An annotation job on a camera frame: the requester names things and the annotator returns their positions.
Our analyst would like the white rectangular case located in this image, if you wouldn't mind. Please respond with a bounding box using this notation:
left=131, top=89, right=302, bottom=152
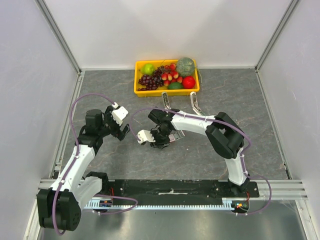
left=190, top=91, right=205, bottom=116

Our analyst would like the dark purple grape bunch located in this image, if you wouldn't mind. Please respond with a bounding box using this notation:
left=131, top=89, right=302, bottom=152
left=137, top=67, right=164, bottom=91

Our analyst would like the red white staple box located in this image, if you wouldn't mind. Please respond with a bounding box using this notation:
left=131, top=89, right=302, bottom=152
left=168, top=130, right=186, bottom=143

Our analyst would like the green lime fruit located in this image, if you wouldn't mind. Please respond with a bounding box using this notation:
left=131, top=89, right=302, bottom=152
left=167, top=82, right=184, bottom=90

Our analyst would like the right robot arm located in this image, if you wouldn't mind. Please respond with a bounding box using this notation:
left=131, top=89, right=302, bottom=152
left=148, top=109, right=250, bottom=197

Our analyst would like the red strawberry cluster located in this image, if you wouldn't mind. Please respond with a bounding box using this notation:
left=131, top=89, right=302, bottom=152
left=159, top=63, right=183, bottom=87

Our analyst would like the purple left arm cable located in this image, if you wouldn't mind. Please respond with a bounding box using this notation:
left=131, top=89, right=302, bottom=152
left=52, top=93, right=139, bottom=236

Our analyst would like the yellow plastic tray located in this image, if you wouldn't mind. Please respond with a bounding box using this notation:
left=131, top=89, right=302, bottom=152
left=133, top=59, right=200, bottom=97

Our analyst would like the green pear fruit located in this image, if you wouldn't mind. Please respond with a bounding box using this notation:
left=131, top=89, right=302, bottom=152
left=140, top=63, right=155, bottom=76

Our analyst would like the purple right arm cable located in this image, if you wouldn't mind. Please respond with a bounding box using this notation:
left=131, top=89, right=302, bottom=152
left=129, top=107, right=273, bottom=216

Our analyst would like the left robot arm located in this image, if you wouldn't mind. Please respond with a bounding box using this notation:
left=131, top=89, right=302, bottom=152
left=36, top=103, right=130, bottom=234

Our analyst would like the green netted melon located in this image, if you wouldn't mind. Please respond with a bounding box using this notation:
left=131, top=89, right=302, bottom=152
left=176, top=57, right=196, bottom=78

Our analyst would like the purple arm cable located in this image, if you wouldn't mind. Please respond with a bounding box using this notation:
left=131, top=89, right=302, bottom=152
left=129, top=107, right=273, bottom=216
left=52, top=93, right=139, bottom=236

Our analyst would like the green white stapler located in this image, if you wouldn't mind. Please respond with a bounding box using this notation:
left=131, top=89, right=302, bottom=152
left=161, top=91, right=171, bottom=110

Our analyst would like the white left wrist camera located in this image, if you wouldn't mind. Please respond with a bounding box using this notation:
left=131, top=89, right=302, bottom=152
left=111, top=102, right=129, bottom=126

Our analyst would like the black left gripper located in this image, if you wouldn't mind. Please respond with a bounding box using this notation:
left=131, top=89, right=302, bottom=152
left=98, top=106, right=130, bottom=141

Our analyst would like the aluminium frame rail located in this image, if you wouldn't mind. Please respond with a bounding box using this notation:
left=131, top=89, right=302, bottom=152
left=34, top=178, right=309, bottom=200

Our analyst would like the grey slotted cable duct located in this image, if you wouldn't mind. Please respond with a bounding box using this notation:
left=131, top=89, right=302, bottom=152
left=84, top=198, right=250, bottom=212

